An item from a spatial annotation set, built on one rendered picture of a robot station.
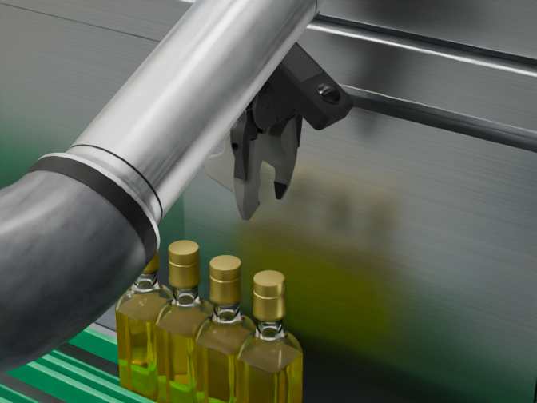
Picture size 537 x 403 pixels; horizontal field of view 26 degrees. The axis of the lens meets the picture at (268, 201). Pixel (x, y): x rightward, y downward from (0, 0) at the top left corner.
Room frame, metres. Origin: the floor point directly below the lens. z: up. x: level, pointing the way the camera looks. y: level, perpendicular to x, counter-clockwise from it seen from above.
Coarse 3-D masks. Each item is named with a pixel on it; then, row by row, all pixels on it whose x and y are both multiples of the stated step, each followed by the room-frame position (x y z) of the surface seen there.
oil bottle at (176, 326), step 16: (208, 304) 1.12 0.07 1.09; (160, 320) 1.10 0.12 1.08; (176, 320) 1.09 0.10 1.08; (192, 320) 1.09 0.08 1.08; (160, 336) 1.10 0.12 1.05; (176, 336) 1.09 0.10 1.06; (192, 336) 1.08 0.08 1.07; (160, 352) 1.10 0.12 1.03; (176, 352) 1.09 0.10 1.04; (192, 352) 1.08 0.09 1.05; (160, 368) 1.10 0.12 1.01; (176, 368) 1.09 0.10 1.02; (192, 368) 1.08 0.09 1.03; (160, 384) 1.11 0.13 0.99; (176, 384) 1.09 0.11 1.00; (192, 384) 1.08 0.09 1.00; (160, 400) 1.11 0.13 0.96; (176, 400) 1.09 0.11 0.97; (192, 400) 1.08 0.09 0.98
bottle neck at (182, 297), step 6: (174, 288) 1.11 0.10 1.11; (192, 288) 1.11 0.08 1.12; (174, 294) 1.11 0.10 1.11; (180, 294) 1.10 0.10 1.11; (186, 294) 1.10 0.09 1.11; (192, 294) 1.11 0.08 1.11; (174, 300) 1.11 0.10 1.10; (180, 300) 1.10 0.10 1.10; (186, 300) 1.10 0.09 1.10; (192, 300) 1.11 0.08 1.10; (198, 300) 1.11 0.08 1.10; (186, 306) 1.10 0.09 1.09
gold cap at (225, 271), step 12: (216, 264) 1.08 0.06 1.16; (228, 264) 1.08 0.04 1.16; (240, 264) 1.08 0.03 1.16; (216, 276) 1.07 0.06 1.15; (228, 276) 1.07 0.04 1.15; (240, 276) 1.08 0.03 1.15; (216, 288) 1.07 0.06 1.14; (228, 288) 1.07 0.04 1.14; (240, 288) 1.08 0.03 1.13; (216, 300) 1.07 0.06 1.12; (228, 300) 1.07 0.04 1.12; (240, 300) 1.07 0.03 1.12
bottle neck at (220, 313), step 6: (216, 306) 1.07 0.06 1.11; (222, 306) 1.07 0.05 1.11; (228, 306) 1.07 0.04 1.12; (234, 306) 1.07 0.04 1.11; (216, 312) 1.07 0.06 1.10; (222, 312) 1.07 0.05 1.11; (228, 312) 1.07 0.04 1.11; (234, 312) 1.07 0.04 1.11; (216, 318) 1.07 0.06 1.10; (222, 318) 1.07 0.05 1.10; (228, 318) 1.07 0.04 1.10; (234, 318) 1.07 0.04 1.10
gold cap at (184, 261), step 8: (184, 240) 1.13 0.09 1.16; (168, 248) 1.12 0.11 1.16; (176, 248) 1.11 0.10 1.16; (184, 248) 1.11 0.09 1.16; (192, 248) 1.11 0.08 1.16; (176, 256) 1.10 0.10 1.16; (184, 256) 1.10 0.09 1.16; (192, 256) 1.10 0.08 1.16; (176, 264) 1.10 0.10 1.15; (184, 264) 1.10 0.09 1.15; (192, 264) 1.10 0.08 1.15; (176, 272) 1.10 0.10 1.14; (184, 272) 1.10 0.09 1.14; (192, 272) 1.10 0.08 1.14; (176, 280) 1.10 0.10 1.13; (184, 280) 1.10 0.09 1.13; (192, 280) 1.10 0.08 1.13; (200, 280) 1.11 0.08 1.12; (176, 288) 1.10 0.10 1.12; (184, 288) 1.10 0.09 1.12
